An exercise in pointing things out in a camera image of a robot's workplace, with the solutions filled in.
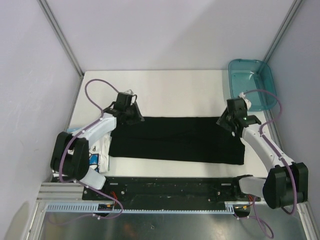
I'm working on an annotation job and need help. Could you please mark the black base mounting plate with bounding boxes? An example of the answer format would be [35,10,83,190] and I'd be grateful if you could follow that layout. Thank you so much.
[82,177,261,220]

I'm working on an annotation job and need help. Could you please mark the aluminium frame post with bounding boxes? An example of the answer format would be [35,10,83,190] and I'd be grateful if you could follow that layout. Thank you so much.
[262,0,305,63]
[37,0,84,79]

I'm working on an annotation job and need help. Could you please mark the black t-shirt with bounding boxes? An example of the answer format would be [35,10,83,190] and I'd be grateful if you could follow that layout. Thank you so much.
[109,117,245,165]

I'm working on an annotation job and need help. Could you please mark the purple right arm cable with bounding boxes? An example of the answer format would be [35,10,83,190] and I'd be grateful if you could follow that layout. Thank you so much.
[239,89,300,238]

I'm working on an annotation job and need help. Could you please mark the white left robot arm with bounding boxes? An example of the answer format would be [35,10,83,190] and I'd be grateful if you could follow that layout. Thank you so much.
[50,92,144,200]

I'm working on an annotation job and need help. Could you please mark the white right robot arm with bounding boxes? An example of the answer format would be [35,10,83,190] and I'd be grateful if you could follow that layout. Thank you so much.
[217,97,309,215]

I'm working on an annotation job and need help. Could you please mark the grey slotted cable duct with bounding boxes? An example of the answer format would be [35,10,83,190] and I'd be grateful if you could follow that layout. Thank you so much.
[44,202,237,215]

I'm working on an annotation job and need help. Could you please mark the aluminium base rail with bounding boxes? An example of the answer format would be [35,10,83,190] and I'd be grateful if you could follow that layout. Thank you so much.
[37,182,84,202]

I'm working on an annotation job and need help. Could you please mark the teal plastic bin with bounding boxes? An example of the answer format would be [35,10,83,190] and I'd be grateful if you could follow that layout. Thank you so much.
[228,59,277,112]

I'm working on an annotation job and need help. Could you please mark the left aluminium frame post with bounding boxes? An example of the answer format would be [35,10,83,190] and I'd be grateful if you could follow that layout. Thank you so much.
[37,0,84,79]

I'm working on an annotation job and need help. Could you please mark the white folded daisy t-shirt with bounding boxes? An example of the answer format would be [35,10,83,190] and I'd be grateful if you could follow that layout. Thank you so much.
[51,127,112,177]

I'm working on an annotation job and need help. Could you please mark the right aluminium frame post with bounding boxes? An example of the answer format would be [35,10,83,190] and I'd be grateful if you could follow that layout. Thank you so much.
[262,0,305,63]

